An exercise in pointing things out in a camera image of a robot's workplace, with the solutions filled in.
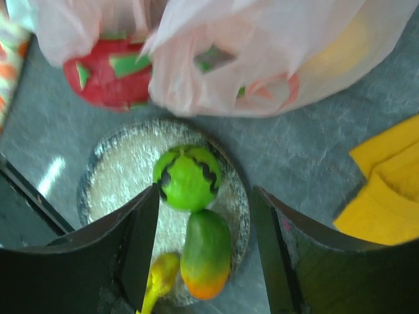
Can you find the orange folded t-shirt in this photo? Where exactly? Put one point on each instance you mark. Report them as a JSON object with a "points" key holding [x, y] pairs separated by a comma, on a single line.
{"points": [[385, 210]]}

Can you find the fake yellow pepper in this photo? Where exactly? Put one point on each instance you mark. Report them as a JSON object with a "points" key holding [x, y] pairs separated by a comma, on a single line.
{"points": [[350, 47]]}

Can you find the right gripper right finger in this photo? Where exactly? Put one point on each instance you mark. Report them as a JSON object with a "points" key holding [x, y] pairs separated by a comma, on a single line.
{"points": [[311, 268]]}

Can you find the pink plastic bag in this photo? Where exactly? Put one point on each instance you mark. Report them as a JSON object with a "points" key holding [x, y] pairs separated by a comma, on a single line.
{"points": [[238, 58]]}

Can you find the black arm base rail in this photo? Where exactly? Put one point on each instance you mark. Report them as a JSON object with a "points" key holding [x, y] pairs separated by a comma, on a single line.
{"points": [[27, 218]]}

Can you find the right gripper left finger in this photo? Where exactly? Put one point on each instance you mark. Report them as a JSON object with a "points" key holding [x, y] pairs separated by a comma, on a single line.
{"points": [[100, 268]]}

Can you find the yellow fake banana bunch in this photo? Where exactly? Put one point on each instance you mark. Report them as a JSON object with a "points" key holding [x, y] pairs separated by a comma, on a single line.
{"points": [[161, 280]]}

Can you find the fake mango fruit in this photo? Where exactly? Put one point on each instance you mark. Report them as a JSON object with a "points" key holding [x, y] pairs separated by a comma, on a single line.
{"points": [[207, 254]]}

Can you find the floral patterned cloth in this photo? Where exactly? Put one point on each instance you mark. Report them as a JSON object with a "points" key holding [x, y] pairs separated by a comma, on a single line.
{"points": [[14, 46]]}

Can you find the fake red fruit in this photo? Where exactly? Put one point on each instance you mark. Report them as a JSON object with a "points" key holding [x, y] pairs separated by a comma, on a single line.
{"points": [[112, 75]]}

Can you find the fake green fruit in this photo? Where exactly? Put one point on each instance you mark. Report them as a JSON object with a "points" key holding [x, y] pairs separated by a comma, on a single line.
{"points": [[188, 177]]}

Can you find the speckled glass plate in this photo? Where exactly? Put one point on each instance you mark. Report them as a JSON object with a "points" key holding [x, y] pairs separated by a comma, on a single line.
{"points": [[121, 166]]}

